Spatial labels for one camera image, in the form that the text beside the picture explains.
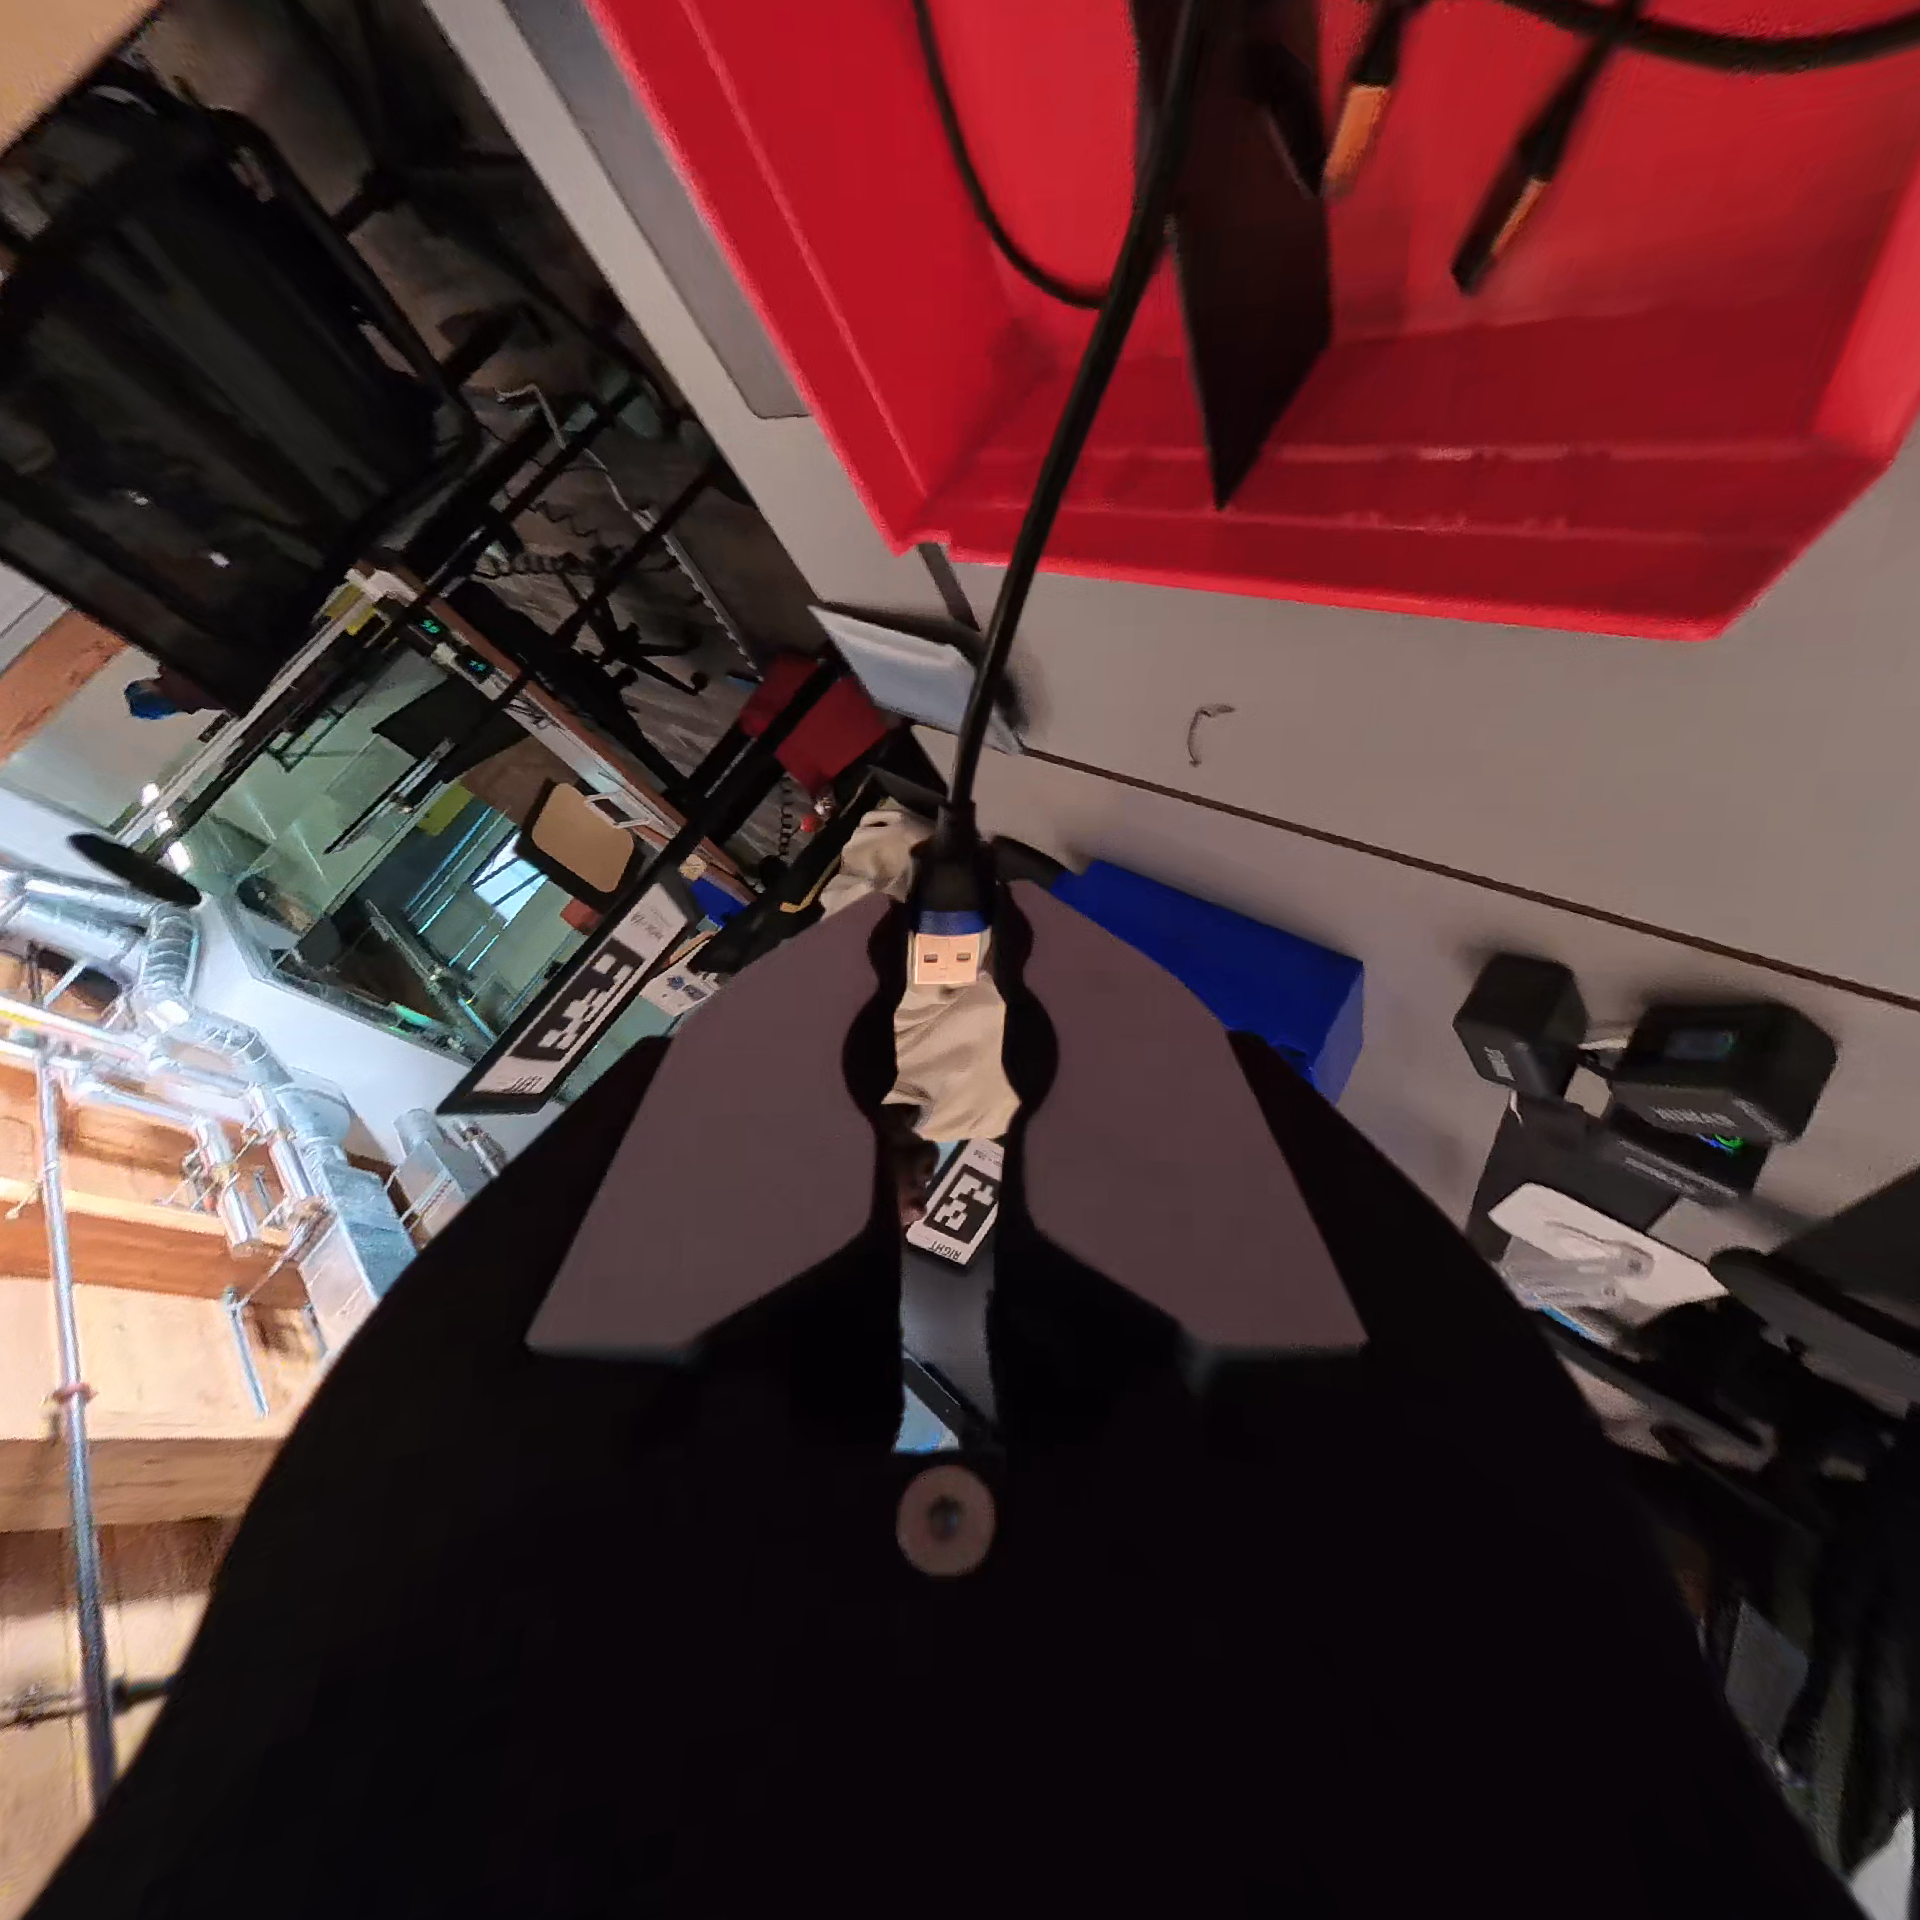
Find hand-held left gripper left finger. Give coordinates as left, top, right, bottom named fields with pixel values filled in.
left=527, top=899, right=908, bottom=1452

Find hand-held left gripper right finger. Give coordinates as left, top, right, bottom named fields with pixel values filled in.
left=987, top=884, right=1370, bottom=1452

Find black cable blue plugs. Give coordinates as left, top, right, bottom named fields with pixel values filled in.
left=905, top=0, right=1211, bottom=994

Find red plastic bin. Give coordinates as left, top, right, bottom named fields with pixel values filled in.
left=584, top=0, right=1920, bottom=643
left=741, top=658, right=899, bottom=795

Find framed black white marker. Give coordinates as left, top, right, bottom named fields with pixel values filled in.
left=438, top=884, right=711, bottom=1120

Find small black white marker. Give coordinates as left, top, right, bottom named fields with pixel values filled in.
left=908, top=1142, right=1004, bottom=1270

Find blue plastic bin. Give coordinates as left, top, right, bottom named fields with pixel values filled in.
left=1049, top=861, right=1368, bottom=1100

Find small black box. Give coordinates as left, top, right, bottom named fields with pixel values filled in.
left=1610, top=1000, right=1841, bottom=1151
left=1452, top=953, right=1593, bottom=1100

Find tan square board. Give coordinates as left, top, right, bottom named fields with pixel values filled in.
left=518, top=779, right=643, bottom=906

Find black floor lamp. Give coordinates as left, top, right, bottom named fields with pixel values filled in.
left=66, top=830, right=208, bottom=912

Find black bin divider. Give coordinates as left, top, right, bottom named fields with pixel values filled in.
left=1125, top=0, right=1337, bottom=511

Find silver air duct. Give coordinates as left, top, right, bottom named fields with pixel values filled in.
left=0, top=869, right=426, bottom=1329

